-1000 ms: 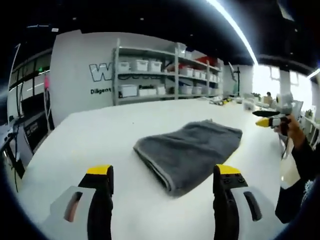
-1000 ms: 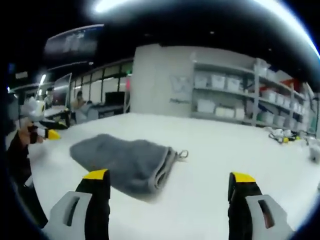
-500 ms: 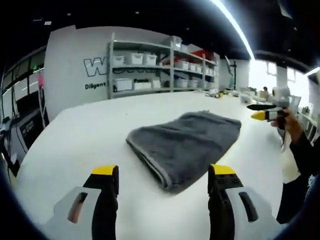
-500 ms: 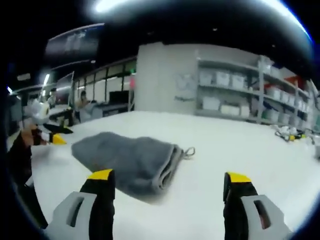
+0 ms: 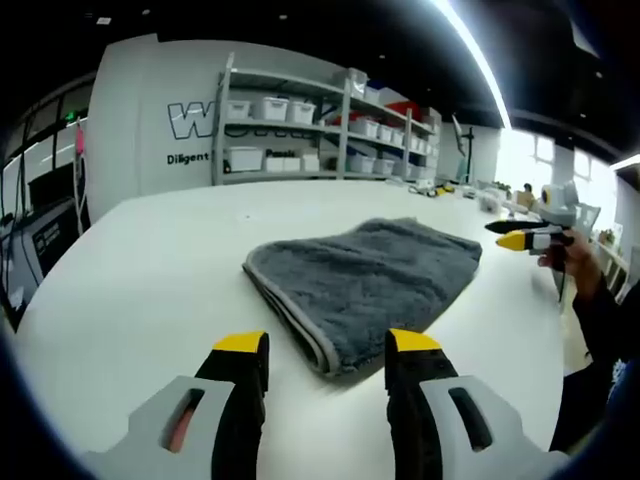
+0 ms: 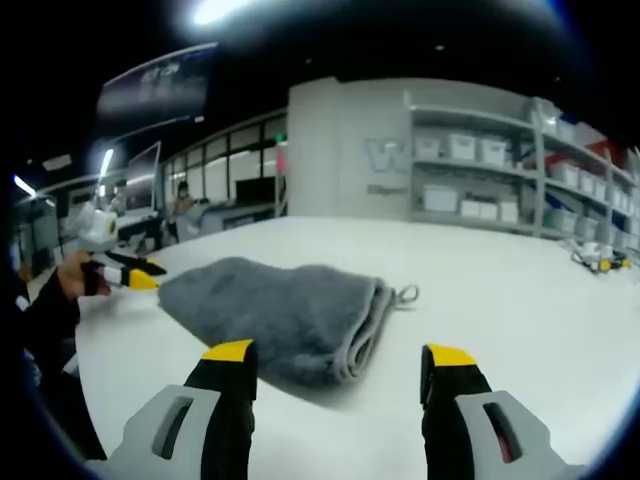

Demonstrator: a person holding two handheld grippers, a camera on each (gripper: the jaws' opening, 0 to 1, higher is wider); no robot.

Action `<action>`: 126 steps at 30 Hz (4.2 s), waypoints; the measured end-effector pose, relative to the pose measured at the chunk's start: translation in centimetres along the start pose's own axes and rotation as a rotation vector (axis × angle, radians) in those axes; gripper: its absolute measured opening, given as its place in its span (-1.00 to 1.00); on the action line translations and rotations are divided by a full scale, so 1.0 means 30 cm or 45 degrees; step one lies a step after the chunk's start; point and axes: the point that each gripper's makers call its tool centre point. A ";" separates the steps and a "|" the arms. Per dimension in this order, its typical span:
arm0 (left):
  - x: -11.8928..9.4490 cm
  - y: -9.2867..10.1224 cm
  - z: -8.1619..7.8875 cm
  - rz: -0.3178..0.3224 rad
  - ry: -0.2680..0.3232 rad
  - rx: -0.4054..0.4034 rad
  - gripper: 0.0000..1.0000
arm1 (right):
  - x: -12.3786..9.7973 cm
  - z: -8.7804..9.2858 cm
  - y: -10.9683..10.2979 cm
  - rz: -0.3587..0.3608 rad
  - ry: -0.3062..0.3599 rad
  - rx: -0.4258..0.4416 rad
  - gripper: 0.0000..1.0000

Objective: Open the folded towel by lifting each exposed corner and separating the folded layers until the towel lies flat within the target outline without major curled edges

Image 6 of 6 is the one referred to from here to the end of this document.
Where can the person's left hand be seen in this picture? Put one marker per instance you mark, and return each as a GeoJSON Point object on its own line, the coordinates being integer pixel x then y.
{"type": "Point", "coordinates": [77, 280]}

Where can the dark flat screen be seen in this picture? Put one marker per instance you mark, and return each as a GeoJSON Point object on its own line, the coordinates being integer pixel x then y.
{"type": "Point", "coordinates": [256, 191]}

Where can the rows of white storage bins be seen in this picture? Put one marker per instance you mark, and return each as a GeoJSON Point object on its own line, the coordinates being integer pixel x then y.
{"type": "Point", "coordinates": [462, 146]}

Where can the black overhead monitor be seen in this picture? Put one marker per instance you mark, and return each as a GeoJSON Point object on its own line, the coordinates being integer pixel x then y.
{"type": "Point", "coordinates": [155, 85]}

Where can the spare yellow tipped gripper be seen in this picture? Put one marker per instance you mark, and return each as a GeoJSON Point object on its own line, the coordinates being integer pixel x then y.
{"type": "Point", "coordinates": [602, 262]}

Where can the grey towel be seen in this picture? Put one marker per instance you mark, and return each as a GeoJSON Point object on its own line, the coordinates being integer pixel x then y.
{"type": "Point", "coordinates": [280, 310]}

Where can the grey metal storage shelf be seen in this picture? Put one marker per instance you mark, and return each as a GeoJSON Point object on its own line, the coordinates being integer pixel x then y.
{"type": "Point", "coordinates": [537, 175]}

